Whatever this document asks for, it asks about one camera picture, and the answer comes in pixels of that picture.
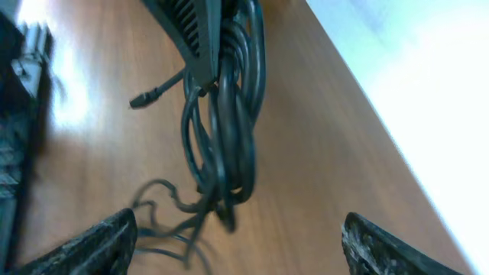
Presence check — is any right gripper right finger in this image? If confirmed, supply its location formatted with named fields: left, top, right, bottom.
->
left=342, top=212, right=458, bottom=275

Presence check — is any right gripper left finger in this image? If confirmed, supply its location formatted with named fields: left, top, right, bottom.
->
left=15, top=208, right=138, bottom=275

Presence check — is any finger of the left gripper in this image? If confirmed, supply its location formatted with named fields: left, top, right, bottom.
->
left=143, top=0, right=222, bottom=88

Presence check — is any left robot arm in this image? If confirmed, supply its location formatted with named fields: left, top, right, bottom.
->
left=1, top=0, right=222, bottom=274

